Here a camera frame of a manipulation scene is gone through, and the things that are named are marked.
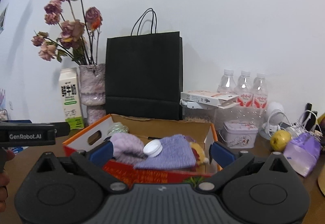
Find iridescent plastic bag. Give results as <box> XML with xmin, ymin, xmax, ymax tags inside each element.
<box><xmin>107</xmin><ymin>122</ymin><xmax>129</xmax><ymax>138</ymax></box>

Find person's left hand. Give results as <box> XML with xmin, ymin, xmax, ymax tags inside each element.
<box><xmin>0</xmin><ymin>148</ymin><xmax>15</xmax><ymax>213</ymax></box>

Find yellow red plush toy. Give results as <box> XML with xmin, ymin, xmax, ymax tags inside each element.
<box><xmin>185</xmin><ymin>136</ymin><xmax>209</xmax><ymax>173</ymax></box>

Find orange red cardboard box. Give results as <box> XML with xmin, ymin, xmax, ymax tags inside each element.
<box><xmin>63</xmin><ymin>114</ymin><xmax>222</xmax><ymax>187</ymax></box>

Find rolled lilac fluffy towel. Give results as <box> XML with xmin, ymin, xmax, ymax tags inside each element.
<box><xmin>110</xmin><ymin>133</ymin><xmax>147</xmax><ymax>165</ymax></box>

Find white floral tin box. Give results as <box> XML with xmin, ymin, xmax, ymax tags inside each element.
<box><xmin>220</xmin><ymin>121</ymin><xmax>258</xmax><ymax>149</ymax></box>

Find purple knitted cloth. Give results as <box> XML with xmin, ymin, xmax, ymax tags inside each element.
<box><xmin>134</xmin><ymin>134</ymin><xmax>196</xmax><ymax>171</ymax></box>

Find white plastic jar lid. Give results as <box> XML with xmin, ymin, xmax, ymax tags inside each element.
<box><xmin>143</xmin><ymin>139</ymin><xmax>163</xmax><ymax>157</ymax></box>

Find clear plastic storage container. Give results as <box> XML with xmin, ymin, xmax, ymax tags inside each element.
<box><xmin>180</xmin><ymin>100</ymin><xmax>216</xmax><ymax>123</ymax></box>

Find yellow green pear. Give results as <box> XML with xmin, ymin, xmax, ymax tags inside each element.
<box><xmin>270</xmin><ymin>130</ymin><xmax>291</xmax><ymax>152</ymax></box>

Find white green milk carton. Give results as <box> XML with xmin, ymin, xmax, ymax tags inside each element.
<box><xmin>59</xmin><ymin>68</ymin><xmax>84</xmax><ymax>130</ymax></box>

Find small white desk fan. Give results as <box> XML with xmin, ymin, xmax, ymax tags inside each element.
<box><xmin>259</xmin><ymin>102</ymin><xmax>285</xmax><ymax>140</ymax></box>

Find middle water bottle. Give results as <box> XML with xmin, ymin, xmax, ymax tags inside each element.
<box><xmin>235</xmin><ymin>70</ymin><xmax>253</xmax><ymax>107</ymax></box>

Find water bottle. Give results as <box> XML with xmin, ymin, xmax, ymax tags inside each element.
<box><xmin>217</xmin><ymin>69</ymin><xmax>236</xmax><ymax>94</ymax></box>
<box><xmin>235</xmin><ymin>70</ymin><xmax>253</xmax><ymax>107</ymax></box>
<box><xmin>252</xmin><ymin>73</ymin><xmax>268</xmax><ymax>109</ymax></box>

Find left water bottle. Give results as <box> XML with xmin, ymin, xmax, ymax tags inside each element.
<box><xmin>217</xmin><ymin>69</ymin><xmax>236</xmax><ymax>94</ymax></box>

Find right water bottle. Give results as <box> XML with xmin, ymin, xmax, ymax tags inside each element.
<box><xmin>252</xmin><ymin>73</ymin><xmax>268</xmax><ymax>109</ymax></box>

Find purple textured vase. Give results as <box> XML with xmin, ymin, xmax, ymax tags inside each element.
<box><xmin>79</xmin><ymin>63</ymin><xmax>106</xmax><ymax>125</ymax></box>

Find purple tissue packet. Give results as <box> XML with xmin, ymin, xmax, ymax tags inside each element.
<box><xmin>283</xmin><ymin>133</ymin><xmax>322</xmax><ymax>177</ymax></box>

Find black paper shopping bag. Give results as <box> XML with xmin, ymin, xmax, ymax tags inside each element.
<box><xmin>105</xmin><ymin>8</ymin><xmax>183</xmax><ymax>121</ymax></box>

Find dried pink rose bouquet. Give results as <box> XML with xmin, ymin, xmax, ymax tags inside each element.
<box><xmin>31</xmin><ymin>0</ymin><xmax>103</xmax><ymax>66</ymax></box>

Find white cables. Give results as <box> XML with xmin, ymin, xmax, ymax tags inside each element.
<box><xmin>279</xmin><ymin>109</ymin><xmax>321</xmax><ymax>138</ymax></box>

